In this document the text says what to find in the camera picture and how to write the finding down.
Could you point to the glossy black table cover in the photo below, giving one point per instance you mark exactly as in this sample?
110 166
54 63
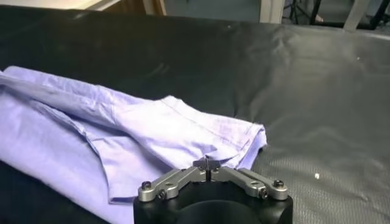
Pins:
304 91

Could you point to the white rectangular table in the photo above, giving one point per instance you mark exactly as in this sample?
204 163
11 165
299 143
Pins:
45 3

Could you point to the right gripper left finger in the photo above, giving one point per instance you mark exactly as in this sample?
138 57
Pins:
170 185

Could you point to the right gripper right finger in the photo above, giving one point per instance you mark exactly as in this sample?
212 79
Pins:
250 184

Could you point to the light purple t-shirt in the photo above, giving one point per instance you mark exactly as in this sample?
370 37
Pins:
76 137

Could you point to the white adjustable side table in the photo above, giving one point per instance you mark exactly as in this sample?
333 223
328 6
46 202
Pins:
356 13

